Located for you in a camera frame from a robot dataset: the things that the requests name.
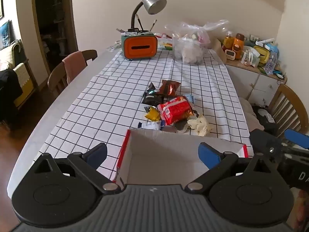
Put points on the orange juice bottle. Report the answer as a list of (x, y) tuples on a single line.
[(228, 41)]

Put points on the red and white cardboard box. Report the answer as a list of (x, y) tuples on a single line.
[(164, 154)]

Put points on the black snack packet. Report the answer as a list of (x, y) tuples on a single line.
[(153, 99)]

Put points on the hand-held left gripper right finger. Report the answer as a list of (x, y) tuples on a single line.
[(207, 154)]

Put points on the light blue packet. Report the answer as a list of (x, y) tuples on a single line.
[(190, 99)]

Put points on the white checkered tablecloth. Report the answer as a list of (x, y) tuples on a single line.
[(108, 96)]

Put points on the black clothing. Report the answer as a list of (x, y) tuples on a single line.
[(9, 87)]

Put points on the yellow storage box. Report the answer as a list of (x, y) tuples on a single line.
[(262, 54)]

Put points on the clear water bottle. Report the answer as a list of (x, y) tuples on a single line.
[(270, 64)]

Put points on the black bag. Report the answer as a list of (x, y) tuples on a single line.
[(264, 117)]

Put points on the orange thermos bottle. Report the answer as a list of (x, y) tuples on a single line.
[(238, 44)]

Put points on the orange tissue box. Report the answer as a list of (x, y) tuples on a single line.
[(138, 47)]

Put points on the pink cloth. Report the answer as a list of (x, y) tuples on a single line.
[(73, 65)]

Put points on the white kitchen timer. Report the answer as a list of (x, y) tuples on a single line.
[(230, 55)]

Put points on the colourful flat packet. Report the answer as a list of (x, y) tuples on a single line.
[(165, 46)]

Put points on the brown chocolate candy bag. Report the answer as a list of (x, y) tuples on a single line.
[(151, 88)]

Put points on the paint brush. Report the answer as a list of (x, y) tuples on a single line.
[(139, 23), (153, 25)]

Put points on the red snack packet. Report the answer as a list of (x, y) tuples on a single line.
[(175, 110)]

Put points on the dark bookshelf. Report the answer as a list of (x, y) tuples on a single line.
[(53, 17)]

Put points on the yellow snack packet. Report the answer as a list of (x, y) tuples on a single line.
[(152, 114)]

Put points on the armchair with yellow cover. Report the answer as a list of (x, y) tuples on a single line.
[(21, 77)]

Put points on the white cabinet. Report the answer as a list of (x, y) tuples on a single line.
[(251, 79)]

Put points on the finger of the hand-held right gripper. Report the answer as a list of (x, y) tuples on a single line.
[(263, 140), (298, 136)]

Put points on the white and blue snack packet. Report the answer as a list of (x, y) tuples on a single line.
[(149, 125)]

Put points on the silver desk lamp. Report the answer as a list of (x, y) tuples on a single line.
[(152, 1)]

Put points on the cream snack wrapper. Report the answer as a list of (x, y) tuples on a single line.
[(199, 124)]

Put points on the brown paper bag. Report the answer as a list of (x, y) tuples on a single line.
[(219, 50)]

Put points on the red-brown snack bag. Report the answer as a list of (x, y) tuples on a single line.
[(170, 88)]

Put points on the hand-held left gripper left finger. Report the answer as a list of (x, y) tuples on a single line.
[(97, 153)]

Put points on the wooden slatted chair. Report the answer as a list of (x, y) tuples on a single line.
[(287, 106)]

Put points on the clear small packets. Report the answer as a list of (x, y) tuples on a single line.
[(114, 46)]

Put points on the clear plastic bag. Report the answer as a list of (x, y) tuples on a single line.
[(190, 46)]

